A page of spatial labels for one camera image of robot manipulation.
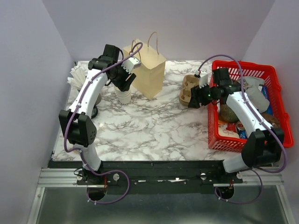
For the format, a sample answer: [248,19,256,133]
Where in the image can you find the brown paper bag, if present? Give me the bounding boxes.
[132,39,166,100]

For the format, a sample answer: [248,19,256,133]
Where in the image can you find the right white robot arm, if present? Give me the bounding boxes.
[188,68,284,183]

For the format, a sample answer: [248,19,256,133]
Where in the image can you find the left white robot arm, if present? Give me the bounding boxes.
[58,42,143,184]

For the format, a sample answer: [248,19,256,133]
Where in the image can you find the grey plastic bag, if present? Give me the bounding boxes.
[243,76,270,113]

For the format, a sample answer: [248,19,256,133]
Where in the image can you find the brown cardboard cup carrier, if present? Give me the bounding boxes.
[179,75,199,107]

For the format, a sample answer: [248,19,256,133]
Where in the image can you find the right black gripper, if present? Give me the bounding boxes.
[187,82,219,109]

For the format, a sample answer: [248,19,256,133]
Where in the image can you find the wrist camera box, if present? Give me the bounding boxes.
[194,70,208,88]
[121,57,141,74]

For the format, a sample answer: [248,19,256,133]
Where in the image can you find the green melon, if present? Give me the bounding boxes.
[220,104,239,123]

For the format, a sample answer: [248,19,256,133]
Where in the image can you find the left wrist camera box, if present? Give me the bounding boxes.
[121,57,141,74]

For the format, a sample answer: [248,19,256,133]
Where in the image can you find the aluminium rail frame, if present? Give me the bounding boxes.
[27,168,296,224]

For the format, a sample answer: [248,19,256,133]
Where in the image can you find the blue drink can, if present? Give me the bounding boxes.
[235,121,247,139]

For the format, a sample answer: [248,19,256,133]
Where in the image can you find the red white snack packet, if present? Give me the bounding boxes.
[218,120,239,138]

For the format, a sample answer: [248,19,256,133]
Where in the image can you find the grey straw holder cup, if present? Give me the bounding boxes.
[95,94,102,105]

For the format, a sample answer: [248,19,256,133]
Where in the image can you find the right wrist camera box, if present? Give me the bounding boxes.
[194,70,208,88]

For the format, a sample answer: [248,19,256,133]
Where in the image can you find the brown lidded tub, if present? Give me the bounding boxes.
[261,113,280,128]

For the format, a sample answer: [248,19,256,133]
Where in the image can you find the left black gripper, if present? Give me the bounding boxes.
[109,61,136,92]

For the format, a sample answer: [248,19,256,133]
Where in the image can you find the white wrapped straws bundle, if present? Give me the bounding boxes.
[67,64,88,91]

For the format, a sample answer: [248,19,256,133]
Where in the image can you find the red plastic basket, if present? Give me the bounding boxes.
[207,62,294,153]

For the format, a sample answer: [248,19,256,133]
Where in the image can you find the stack of white paper cups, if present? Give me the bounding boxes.
[114,86,131,105]

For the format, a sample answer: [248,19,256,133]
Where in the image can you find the blue box in basket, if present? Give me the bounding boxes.
[262,85,273,115]

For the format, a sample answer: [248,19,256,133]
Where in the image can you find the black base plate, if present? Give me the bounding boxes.
[48,160,274,196]

